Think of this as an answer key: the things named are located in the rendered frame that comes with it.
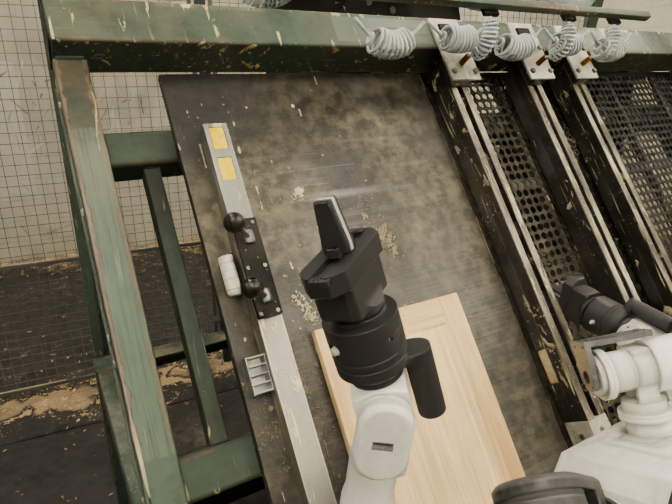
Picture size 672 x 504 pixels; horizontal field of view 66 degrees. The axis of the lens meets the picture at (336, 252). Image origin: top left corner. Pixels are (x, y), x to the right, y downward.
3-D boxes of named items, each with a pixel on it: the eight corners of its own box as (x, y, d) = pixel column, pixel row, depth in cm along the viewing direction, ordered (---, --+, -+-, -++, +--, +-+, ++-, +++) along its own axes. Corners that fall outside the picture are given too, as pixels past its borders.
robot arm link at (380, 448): (360, 356, 65) (349, 439, 70) (360, 404, 57) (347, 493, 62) (412, 361, 65) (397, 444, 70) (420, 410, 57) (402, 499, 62)
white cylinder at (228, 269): (216, 260, 102) (226, 299, 100) (219, 255, 99) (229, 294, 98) (230, 258, 103) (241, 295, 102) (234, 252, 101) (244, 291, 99)
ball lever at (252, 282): (260, 309, 99) (241, 300, 86) (254, 290, 100) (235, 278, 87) (279, 302, 99) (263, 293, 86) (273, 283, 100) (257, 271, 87)
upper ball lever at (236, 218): (243, 250, 102) (223, 233, 89) (238, 232, 103) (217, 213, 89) (262, 244, 102) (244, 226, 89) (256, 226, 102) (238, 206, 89)
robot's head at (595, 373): (676, 393, 62) (658, 329, 63) (604, 406, 62) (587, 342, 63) (647, 386, 68) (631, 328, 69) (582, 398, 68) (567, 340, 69)
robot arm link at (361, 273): (271, 282, 53) (305, 375, 58) (354, 279, 49) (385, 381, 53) (325, 229, 63) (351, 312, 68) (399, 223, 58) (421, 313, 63)
